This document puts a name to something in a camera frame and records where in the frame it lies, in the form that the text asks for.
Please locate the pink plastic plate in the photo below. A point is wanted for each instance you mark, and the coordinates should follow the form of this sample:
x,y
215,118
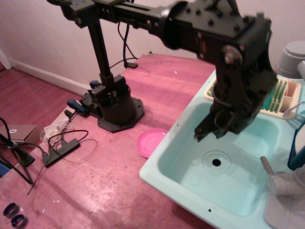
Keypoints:
x,y
149,140

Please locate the brown cardboard box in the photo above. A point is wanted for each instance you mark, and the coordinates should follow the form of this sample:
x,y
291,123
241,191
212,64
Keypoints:
x,y
23,134

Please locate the clear plastic cup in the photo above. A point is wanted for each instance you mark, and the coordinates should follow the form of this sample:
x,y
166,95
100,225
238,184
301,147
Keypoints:
x,y
51,133

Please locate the teal toy sink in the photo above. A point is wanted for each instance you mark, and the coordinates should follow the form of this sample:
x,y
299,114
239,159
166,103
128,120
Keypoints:
x,y
222,181

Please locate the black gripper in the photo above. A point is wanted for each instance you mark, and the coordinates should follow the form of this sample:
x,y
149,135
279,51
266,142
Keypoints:
x,y
223,119

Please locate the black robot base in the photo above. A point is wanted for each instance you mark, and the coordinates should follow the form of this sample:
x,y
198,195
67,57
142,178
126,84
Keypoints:
x,y
110,101

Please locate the black power adapter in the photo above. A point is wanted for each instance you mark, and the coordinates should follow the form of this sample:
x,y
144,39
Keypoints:
x,y
25,158

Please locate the black usb hub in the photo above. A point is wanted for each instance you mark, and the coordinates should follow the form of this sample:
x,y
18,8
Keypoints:
x,y
53,156

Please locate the lavender utensil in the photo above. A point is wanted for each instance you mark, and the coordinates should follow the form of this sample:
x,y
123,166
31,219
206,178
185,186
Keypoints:
x,y
287,111

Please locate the cream dish rack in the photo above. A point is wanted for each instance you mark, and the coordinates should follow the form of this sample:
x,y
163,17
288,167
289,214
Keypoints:
x,y
286,97

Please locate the grey toy faucet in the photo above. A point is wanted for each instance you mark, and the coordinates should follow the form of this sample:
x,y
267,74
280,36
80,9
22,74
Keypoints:
x,y
286,184

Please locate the grey cylindrical container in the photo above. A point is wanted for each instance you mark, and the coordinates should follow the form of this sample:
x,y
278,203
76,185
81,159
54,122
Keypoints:
x,y
292,61

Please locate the teal plate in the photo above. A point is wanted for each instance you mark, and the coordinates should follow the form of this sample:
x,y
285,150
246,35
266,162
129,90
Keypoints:
x,y
267,103

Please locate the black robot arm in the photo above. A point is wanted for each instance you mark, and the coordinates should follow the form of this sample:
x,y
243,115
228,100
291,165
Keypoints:
x,y
213,29

